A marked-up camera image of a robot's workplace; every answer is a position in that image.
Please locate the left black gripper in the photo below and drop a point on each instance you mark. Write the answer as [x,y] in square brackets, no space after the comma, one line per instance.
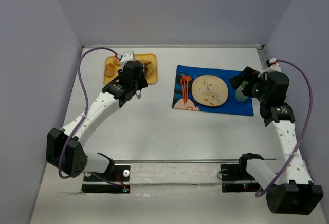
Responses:
[141,78]

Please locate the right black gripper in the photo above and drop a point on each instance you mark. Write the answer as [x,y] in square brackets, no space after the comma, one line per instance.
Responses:
[251,80]

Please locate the green cup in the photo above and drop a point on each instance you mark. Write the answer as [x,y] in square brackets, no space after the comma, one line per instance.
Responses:
[239,96]

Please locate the metal tongs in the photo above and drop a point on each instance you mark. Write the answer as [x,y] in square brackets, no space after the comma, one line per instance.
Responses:
[142,82]

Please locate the dark brown bread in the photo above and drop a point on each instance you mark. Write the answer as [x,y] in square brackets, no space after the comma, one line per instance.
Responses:
[144,66]

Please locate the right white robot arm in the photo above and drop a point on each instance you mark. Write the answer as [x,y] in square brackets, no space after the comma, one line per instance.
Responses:
[290,190]

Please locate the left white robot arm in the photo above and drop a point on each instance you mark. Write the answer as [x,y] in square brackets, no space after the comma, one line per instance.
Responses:
[65,147]

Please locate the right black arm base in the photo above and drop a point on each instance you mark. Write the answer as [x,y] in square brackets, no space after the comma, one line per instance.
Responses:
[234,181]

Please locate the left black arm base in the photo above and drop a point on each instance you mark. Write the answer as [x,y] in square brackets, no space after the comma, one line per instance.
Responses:
[115,181]

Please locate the seeded bread slice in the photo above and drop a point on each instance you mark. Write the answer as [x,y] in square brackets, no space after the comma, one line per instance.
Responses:
[150,68]

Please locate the round bun top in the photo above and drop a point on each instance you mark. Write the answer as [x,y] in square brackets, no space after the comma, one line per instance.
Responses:
[116,61]

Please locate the round bun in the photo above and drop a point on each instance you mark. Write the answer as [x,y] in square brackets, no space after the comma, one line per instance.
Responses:
[110,69]
[116,61]

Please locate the yellow tray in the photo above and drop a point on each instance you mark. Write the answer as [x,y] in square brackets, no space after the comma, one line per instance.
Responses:
[151,79]

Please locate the round bun left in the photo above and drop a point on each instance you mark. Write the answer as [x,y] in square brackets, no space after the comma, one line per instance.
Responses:
[110,69]

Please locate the beige decorated plate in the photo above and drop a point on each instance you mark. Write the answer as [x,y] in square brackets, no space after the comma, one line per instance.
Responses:
[209,90]

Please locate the blue placemat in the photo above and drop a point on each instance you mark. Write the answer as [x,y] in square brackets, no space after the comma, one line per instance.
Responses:
[231,106]

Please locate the orange spoon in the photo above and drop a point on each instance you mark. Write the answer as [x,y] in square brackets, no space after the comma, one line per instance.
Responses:
[187,80]

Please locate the orange knife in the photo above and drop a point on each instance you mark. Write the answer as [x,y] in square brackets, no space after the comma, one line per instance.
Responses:
[186,88]

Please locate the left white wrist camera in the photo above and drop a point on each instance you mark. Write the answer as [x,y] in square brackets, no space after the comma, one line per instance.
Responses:
[126,57]

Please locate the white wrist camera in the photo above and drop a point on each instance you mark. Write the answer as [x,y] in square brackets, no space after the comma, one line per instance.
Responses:
[126,57]
[271,65]

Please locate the metal rail back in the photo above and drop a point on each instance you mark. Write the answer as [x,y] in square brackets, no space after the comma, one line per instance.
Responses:
[256,46]

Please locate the metal rail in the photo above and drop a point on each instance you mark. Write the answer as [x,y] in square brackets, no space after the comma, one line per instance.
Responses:
[256,46]
[220,161]

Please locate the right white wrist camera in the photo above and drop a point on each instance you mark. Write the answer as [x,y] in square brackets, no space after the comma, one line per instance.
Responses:
[271,65]

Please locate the metal rail front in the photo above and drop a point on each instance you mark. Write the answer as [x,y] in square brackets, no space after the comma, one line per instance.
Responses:
[220,161]

